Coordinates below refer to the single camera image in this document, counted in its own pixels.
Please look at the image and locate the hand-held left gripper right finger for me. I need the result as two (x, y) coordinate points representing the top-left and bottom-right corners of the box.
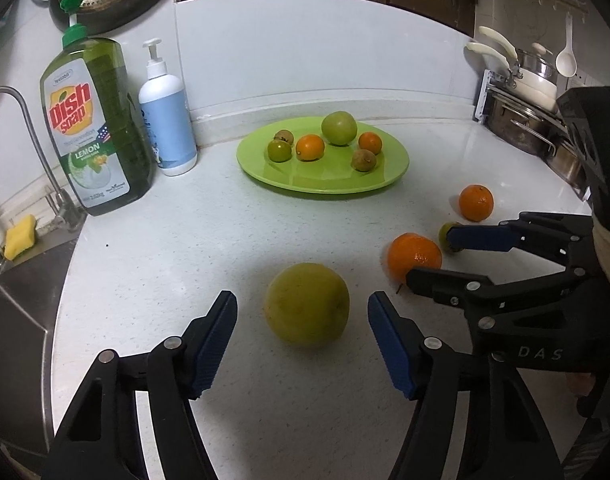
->
(367, 291), (571, 480)

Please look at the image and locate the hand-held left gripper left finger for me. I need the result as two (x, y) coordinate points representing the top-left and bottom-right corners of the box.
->
(42, 290), (238, 480)

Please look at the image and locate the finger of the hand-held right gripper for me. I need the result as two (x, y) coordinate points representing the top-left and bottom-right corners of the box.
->
(447, 212), (593, 266)
(406, 260), (586, 331)

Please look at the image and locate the orange tangerine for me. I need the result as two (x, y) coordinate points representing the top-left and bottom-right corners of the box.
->
(358, 131), (383, 155)
(295, 134), (326, 162)
(387, 232), (443, 284)
(458, 185), (494, 222)

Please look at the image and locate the small dark green tomato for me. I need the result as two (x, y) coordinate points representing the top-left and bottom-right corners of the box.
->
(438, 221), (461, 252)

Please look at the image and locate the yellow-green apple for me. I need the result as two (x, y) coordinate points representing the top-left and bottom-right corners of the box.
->
(264, 262), (350, 348)

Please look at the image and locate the green plate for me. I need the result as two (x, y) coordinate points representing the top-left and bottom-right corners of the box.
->
(236, 116), (410, 195)

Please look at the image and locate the light green apple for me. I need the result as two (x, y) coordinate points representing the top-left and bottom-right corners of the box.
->
(321, 111), (358, 147)

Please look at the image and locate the steel pot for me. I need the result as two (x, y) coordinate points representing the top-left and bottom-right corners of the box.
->
(545, 135), (592, 187)
(482, 87), (569, 157)

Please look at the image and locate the metal dish rack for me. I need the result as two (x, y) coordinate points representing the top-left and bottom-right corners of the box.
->
(474, 67), (593, 197)

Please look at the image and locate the steel sink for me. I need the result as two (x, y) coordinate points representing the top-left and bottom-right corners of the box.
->
(0, 230), (82, 461)

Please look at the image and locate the white ladle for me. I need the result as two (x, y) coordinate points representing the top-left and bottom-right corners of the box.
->
(555, 12), (579, 79)

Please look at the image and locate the yellow sponge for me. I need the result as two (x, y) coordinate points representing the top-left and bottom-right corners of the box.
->
(4, 214), (38, 261)

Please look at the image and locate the white blue pump bottle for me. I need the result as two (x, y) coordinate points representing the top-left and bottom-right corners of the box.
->
(138, 38), (198, 177)

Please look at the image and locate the green dish soap bottle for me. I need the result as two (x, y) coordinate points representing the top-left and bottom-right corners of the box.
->
(39, 0), (154, 217)

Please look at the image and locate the thin chrome faucet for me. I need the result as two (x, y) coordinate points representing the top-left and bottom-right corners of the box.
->
(0, 86), (82, 235)

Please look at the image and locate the white pan with handle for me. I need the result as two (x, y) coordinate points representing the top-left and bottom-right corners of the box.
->
(466, 26), (559, 112)

